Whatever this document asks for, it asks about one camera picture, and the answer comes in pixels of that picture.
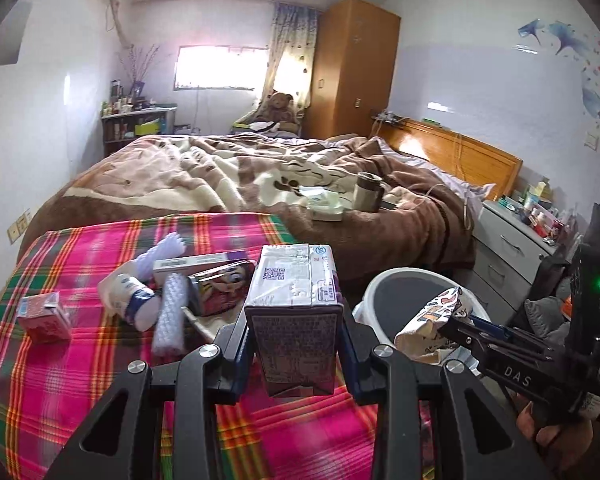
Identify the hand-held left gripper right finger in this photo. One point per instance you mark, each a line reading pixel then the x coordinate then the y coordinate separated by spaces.
pixel 349 355

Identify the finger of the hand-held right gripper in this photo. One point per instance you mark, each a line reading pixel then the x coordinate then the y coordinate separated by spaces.
pixel 490 329
pixel 460 337

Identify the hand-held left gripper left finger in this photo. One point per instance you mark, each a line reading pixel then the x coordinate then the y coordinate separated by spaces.
pixel 241 345

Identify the printed snack wrapper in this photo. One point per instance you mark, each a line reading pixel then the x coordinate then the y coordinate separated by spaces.
pixel 430 325

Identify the purple white milk carton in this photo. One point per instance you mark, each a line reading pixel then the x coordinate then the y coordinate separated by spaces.
pixel 292 340

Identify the white round trash bin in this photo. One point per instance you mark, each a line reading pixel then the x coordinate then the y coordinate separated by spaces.
pixel 400 300

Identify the long white purple box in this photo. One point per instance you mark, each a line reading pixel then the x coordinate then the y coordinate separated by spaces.
pixel 190 265

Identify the person's right hand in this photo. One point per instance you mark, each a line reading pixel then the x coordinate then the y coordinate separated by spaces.
pixel 545 430

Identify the grey cloth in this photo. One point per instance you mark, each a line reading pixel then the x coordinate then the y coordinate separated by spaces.
pixel 542 315

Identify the cartoon face snack packet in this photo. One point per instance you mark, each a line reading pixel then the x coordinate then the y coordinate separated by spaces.
pixel 225 285

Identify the black bag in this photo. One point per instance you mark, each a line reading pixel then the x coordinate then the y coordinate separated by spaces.
pixel 550 275

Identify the grey drawer nightstand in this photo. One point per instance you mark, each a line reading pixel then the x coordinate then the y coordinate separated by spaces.
pixel 500 245

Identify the white bottle blue label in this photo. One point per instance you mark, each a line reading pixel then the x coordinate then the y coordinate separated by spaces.
pixel 130 300

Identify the cluster of toiletry bottles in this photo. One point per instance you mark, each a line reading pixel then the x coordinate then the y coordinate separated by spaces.
pixel 535 210

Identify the flat white box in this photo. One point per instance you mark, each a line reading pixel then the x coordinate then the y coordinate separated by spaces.
pixel 325 205

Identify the pink plaid cloth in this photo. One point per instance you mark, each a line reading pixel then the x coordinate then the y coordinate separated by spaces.
pixel 80 385

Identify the orange wooden headboard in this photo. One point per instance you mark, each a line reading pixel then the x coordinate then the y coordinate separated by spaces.
pixel 470 160

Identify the brown cream patterned blanket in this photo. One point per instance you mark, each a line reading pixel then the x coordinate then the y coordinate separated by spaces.
pixel 205 175

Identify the small red carton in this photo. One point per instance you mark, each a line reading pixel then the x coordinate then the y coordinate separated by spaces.
pixel 42 320

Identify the brown teddy bear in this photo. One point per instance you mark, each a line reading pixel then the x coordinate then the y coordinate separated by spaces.
pixel 279 107

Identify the row of shelf bottles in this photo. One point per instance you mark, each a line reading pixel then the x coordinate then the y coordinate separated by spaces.
pixel 122 102

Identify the bright window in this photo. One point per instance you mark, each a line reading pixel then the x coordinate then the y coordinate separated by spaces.
pixel 220 67

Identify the orange wooden wardrobe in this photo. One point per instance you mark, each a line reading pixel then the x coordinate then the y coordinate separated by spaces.
pixel 350 70

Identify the dried flower branches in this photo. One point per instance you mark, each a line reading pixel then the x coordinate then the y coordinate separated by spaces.
pixel 140 67

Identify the floral curtain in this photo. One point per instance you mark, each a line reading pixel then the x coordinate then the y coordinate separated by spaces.
pixel 290 45

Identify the small wall shelf unit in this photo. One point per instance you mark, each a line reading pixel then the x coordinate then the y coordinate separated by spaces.
pixel 130 132

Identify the beige wall socket plate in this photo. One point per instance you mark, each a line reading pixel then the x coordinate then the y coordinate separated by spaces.
pixel 20 227

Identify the blue leaf wall sticker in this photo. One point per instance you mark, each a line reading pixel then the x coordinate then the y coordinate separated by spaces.
pixel 562 35

